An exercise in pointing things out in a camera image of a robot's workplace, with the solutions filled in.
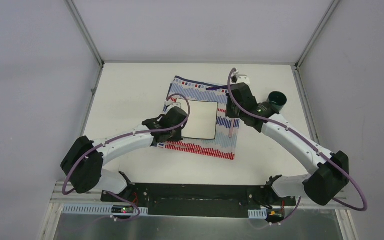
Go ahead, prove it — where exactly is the silver spoon pink handle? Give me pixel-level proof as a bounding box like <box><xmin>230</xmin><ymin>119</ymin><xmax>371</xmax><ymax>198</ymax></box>
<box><xmin>228</xmin><ymin>118</ymin><xmax>236</xmax><ymax>139</ymax></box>

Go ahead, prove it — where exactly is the dark blue plastic knife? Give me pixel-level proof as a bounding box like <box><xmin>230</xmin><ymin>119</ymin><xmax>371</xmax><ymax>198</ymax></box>
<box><xmin>206</xmin><ymin>85</ymin><xmax>229</xmax><ymax>91</ymax></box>

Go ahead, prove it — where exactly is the white square plate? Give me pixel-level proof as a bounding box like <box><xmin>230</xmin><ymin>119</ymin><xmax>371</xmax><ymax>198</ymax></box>
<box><xmin>181</xmin><ymin>100</ymin><xmax>218</xmax><ymax>140</ymax></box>

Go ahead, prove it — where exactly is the patterned cloth napkin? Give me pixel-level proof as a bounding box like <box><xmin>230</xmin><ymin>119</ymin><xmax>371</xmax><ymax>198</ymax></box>
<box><xmin>157</xmin><ymin>76</ymin><xmax>241</xmax><ymax>160</ymax></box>

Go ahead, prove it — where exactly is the dark green mug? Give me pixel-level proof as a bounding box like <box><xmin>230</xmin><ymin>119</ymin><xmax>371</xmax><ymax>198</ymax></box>
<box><xmin>267</xmin><ymin>91</ymin><xmax>288</xmax><ymax>112</ymax></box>

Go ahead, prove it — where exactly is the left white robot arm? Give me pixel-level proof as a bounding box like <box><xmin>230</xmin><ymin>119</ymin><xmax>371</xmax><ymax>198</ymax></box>
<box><xmin>60</xmin><ymin>106</ymin><xmax>188</xmax><ymax>203</ymax></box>

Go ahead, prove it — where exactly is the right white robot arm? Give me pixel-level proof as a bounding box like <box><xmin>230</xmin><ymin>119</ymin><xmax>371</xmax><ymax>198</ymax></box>
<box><xmin>226</xmin><ymin>74</ymin><xmax>349</xmax><ymax>207</ymax></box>

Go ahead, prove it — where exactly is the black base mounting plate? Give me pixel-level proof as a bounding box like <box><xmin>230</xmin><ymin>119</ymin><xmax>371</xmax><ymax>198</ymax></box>
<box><xmin>100</xmin><ymin>183</ymin><xmax>297</xmax><ymax>219</ymax></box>

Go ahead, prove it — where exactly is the right white cable duct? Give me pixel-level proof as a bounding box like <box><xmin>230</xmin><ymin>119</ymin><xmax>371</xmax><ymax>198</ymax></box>
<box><xmin>247</xmin><ymin>208</ymin><xmax>267</xmax><ymax>220</ymax></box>

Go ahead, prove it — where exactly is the white cable duct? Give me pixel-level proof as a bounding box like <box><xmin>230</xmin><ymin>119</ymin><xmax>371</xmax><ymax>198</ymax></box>
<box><xmin>247</xmin><ymin>208</ymin><xmax>267</xmax><ymax>220</ymax></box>
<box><xmin>62</xmin><ymin>203</ymin><xmax>138</xmax><ymax>217</ymax></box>

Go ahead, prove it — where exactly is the left white cable duct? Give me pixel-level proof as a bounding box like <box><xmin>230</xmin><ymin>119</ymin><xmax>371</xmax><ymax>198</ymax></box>
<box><xmin>62</xmin><ymin>203</ymin><xmax>138</xmax><ymax>217</ymax></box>

